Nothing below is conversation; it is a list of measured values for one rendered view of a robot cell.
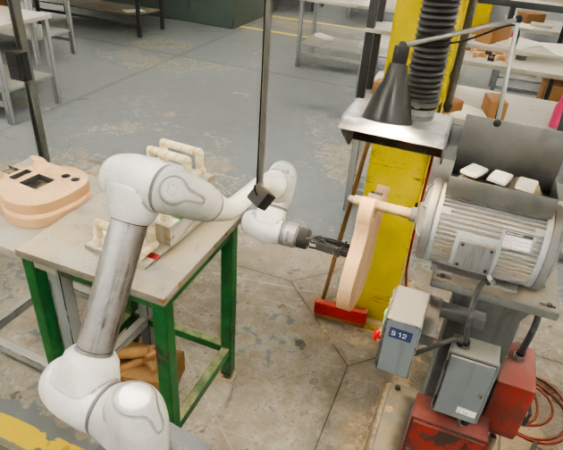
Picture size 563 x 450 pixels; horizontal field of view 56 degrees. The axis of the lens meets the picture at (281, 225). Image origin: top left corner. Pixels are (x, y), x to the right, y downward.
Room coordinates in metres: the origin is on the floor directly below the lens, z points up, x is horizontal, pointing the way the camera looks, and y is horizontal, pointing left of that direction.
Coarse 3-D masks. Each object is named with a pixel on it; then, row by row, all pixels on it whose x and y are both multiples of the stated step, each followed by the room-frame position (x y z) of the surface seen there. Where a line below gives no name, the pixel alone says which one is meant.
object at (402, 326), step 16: (400, 288) 1.19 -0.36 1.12; (400, 304) 1.12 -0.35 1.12; (416, 304) 1.13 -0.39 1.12; (384, 320) 1.08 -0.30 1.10; (400, 320) 1.06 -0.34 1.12; (416, 320) 1.06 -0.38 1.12; (384, 336) 1.06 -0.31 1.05; (400, 336) 1.05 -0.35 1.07; (416, 336) 1.04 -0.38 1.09; (384, 352) 1.06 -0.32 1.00; (400, 352) 1.05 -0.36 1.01; (416, 352) 1.16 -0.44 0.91; (384, 368) 1.06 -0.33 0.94; (400, 368) 1.04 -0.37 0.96
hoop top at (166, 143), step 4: (160, 140) 1.90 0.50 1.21; (164, 140) 1.89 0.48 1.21; (168, 140) 1.89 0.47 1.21; (164, 144) 1.88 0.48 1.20; (168, 144) 1.88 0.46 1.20; (172, 144) 1.87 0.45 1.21; (176, 144) 1.87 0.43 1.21; (180, 144) 1.87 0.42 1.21; (184, 144) 1.87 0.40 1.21; (172, 148) 1.87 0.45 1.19; (176, 148) 1.86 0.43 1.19; (180, 148) 1.86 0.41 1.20; (184, 148) 1.85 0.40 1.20; (188, 148) 1.85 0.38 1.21; (192, 148) 1.84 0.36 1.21; (196, 148) 1.84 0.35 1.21; (200, 148) 1.84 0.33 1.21; (184, 152) 1.85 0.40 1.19; (188, 152) 1.84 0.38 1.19; (192, 152) 1.83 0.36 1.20; (196, 152) 1.83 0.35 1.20; (200, 152) 1.83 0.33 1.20
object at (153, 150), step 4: (148, 148) 1.82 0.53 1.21; (152, 148) 1.82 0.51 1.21; (156, 148) 1.81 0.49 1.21; (160, 148) 1.81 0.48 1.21; (148, 152) 1.82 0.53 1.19; (152, 152) 1.81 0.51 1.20; (156, 152) 1.80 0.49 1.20; (160, 152) 1.80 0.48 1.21; (164, 152) 1.79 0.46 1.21; (168, 152) 1.79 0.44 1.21; (172, 152) 1.79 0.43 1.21; (160, 156) 1.80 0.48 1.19; (164, 156) 1.79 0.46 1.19; (168, 156) 1.78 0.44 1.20; (172, 156) 1.77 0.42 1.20; (176, 156) 1.77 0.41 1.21; (180, 156) 1.77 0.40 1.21; (184, 156) 1.76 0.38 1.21; (188, 156) 1.76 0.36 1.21; (172, 160) 1.78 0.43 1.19; (176, 160) 1.77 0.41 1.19; (180, 160) 1.76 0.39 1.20; (184, 160) 1.75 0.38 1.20; (188, 160) 1.75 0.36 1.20
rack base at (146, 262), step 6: (90, 240) 1.56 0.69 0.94; (144, 240) 1.59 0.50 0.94; (90, 246) 1.52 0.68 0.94; (96, 246) 1.52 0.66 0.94; (162, 246) 1.56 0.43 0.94; (168, 246) 1.56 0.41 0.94; (156, 252) 1.52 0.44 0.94; (162, 252) 1.52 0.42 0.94; (144, 258) 1.48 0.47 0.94; (150, 258) 1.48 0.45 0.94; (138, 264) 1.44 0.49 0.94; (144, 264) 1.44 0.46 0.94; (150, 264) 1.45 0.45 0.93
